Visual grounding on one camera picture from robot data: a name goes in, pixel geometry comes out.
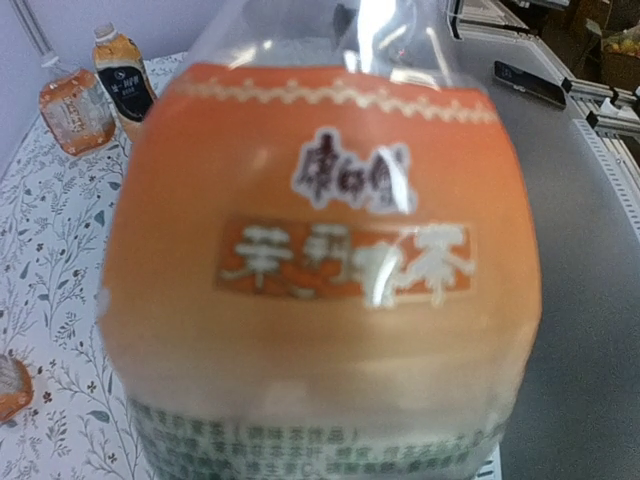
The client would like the floral table mat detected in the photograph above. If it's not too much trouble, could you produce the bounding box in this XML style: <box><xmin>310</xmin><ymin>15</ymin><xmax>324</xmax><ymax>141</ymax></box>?
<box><xmin>0</xmin><ymin>54</ymin><xmax>191</xmax><ymax>480</ymax></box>

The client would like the dark label tea bottle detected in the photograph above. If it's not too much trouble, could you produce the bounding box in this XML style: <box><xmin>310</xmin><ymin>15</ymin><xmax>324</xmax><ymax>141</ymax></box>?
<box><xmin>92</xmin><ymin>22</ymin><xmax>157</xmax><ymax>142</ymax></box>

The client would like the orange bottle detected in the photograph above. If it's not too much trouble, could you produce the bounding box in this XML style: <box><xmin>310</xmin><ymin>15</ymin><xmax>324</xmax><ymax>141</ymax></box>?
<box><xmin>0</xmin><ymin>354</ymin><xmax>34</xmax><ymax>423</ymax></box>
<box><xmin>39</xmin><ymin>52</ymin><xmax>116</xmax><ymax>157</ymax></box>
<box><xmin>97</xmin><ymin>1</ymin><xmax>542</xmax><ymax>479</ymax></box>

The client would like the right aluminium frame post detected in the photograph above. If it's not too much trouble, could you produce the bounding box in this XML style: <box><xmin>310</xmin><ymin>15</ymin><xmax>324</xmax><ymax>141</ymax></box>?
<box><xmin>9</xmin><ymin>0</ymin><xmax>54</xmax><ymax>58</ymax></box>

